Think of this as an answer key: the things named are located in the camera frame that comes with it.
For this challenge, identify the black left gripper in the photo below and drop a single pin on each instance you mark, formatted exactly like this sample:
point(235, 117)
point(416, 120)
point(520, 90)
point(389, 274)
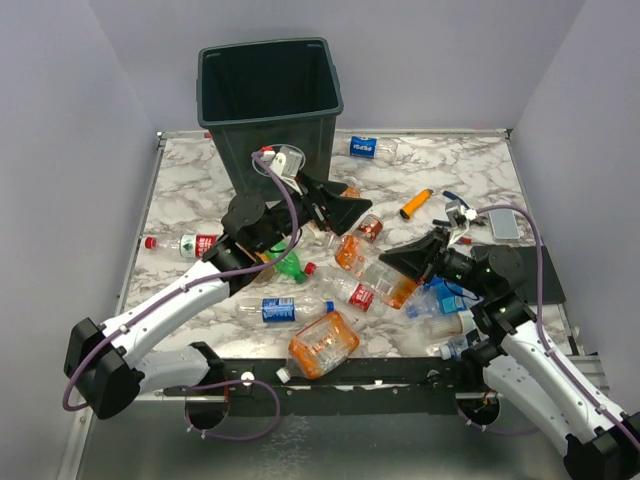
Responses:
point(338, 212)

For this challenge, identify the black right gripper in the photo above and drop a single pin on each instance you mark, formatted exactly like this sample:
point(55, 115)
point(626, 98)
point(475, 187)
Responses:
point(423, 256)

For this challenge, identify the orange label crushed bottle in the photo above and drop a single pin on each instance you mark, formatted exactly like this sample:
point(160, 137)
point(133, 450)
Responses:
point(360, 258)

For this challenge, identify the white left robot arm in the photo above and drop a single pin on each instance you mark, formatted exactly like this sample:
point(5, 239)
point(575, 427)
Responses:
point(104, 361)

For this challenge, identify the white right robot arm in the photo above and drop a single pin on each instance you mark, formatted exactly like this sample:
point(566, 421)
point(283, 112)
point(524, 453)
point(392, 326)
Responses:
point(518, 359)

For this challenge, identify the dark green trash bin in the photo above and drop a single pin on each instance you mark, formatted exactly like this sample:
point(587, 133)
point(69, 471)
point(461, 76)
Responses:
point(278, 92)

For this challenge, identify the large orange juice bottle far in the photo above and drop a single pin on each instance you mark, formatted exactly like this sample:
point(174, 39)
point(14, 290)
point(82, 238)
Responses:
point(352, 188)

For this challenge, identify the large orange juice bottle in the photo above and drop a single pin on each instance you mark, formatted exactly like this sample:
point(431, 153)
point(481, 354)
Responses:
point(319, 348)
point(352, 188)

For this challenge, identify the small red label bottle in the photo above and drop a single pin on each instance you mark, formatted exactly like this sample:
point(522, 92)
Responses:
point(369, 228)

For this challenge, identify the light blue label bottle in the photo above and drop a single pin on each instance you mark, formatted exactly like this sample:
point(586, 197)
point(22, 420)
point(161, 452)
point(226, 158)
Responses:
point(437, 298)

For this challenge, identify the yellow utility knife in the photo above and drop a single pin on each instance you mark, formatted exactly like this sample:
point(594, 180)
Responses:
point(409, 209)

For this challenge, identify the far Pepsi label bottle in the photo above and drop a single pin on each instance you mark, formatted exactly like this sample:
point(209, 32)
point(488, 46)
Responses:
point(370, 148)

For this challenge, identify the red label clear bottle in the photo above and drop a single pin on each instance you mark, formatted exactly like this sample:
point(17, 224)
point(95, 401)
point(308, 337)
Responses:
point(343, 287)

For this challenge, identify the green cap milk tea bottle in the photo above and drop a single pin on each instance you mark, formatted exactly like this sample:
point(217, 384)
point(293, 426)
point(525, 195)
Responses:
point(449, 325)

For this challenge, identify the green plastic bottle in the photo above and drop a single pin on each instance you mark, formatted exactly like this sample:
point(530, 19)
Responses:
point(290, 266)

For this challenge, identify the grey white power bank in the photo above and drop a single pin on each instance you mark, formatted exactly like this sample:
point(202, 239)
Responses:
point(504, 225)

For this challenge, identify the small clear blue cap bottle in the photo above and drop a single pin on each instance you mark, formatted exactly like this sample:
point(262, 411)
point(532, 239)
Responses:
point(455, 346)

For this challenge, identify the large orange juice bottle near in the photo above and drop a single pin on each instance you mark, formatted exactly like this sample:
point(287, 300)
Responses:
point(319, 348)

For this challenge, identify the blue label bottle near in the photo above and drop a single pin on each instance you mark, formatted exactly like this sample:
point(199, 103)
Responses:
point(284, 310)

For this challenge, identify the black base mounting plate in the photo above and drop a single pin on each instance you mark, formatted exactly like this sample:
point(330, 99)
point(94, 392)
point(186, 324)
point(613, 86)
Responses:
point(368, 386)

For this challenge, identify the black flat box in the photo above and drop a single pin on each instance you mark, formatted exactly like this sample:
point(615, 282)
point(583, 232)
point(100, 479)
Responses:
point(552, 290)

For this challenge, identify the red cap water bottle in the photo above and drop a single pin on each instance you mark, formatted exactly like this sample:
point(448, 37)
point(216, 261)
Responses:
point(187, 246)

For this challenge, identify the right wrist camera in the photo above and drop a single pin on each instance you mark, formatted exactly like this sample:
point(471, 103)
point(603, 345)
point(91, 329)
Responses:
point(460, 221)

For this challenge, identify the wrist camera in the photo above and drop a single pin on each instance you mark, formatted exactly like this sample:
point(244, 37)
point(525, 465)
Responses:
point(285, 160)
point(460, 221)

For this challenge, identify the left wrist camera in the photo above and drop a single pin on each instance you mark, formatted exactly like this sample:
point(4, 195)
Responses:
point(285, 160)

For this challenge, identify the blue handled pliers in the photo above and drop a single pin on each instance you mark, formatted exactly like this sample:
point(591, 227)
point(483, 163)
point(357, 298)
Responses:
point(458, 201)

